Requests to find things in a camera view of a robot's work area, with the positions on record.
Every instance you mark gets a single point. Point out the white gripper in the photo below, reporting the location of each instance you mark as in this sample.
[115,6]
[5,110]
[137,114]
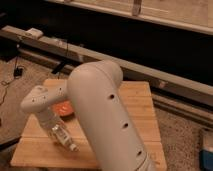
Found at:
[49,121]

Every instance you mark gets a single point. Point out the white plastic bottle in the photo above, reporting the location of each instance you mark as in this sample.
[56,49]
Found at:
[64,137]

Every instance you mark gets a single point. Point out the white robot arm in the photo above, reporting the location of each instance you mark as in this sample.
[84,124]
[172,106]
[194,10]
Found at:
[92,89]

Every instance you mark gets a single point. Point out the orange ceramic bowl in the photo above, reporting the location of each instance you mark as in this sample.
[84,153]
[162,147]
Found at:
[63,109]

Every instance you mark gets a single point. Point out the small white box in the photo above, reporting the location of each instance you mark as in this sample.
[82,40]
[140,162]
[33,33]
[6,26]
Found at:
[35,33]

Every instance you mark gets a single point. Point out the long wooden beam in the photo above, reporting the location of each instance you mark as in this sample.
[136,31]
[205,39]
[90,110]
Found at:
[187,88]

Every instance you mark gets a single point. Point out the blue and white box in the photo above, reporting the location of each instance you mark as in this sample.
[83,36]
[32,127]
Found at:
[206,152]

